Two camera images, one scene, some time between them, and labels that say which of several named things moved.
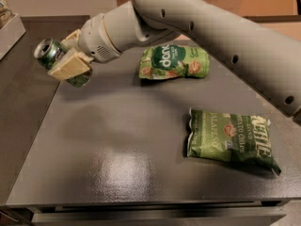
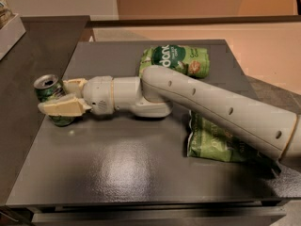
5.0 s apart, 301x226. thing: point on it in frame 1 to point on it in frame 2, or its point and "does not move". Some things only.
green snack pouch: (168, 61) does not move
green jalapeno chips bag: (245, 138) does not move
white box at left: (10, 34) does not move
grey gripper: (93, 38) to (98, 93)
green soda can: (48, 53) to (49, 87)
